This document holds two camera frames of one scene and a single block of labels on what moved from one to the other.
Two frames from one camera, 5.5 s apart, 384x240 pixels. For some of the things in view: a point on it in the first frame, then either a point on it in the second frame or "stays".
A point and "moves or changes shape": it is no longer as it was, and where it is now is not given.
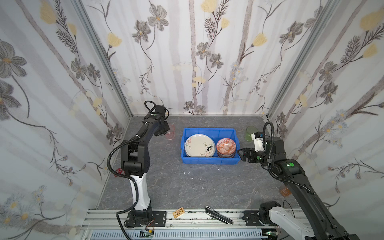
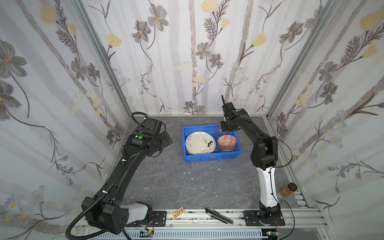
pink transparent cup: [170, 134] -> [218, 131]
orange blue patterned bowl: [226, 148] moves or changes shape
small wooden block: [179, 212] stays
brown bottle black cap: [285, 192] stays
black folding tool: [215, 213] stays
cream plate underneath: [200, 145] stays
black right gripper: [249, 155] -> [227, 124]
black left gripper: [163, 128] -> [163, 139]
